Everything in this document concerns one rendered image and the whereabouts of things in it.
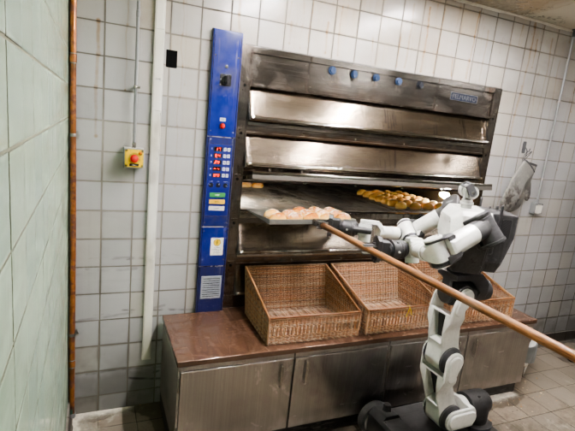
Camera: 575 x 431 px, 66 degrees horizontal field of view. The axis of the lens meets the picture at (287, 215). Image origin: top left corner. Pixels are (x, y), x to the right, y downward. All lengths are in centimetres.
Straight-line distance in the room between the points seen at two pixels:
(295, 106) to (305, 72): 20
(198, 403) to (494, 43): 293
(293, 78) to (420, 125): 96
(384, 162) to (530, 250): 169
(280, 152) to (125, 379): 159
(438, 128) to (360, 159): 63
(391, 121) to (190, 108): 129
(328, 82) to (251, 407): 186
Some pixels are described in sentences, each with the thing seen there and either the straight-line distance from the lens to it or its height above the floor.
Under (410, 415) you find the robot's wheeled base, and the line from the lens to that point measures 285.
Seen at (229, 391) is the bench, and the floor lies 38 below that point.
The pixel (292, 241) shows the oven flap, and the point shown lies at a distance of 278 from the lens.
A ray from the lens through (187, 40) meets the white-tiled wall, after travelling 250.
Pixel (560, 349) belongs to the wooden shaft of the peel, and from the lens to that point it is 147.
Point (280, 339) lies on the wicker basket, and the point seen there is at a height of 61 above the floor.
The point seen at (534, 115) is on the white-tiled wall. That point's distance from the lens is 389.
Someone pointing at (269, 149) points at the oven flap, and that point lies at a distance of 262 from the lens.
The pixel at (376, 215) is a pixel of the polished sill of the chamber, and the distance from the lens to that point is 304.
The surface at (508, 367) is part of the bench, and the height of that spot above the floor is 24.
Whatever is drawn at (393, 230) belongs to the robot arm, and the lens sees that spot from 248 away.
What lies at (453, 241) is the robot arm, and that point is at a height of 131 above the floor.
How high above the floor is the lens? 171
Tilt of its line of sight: 12 degrees down
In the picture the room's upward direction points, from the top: 6 degrees clockwise
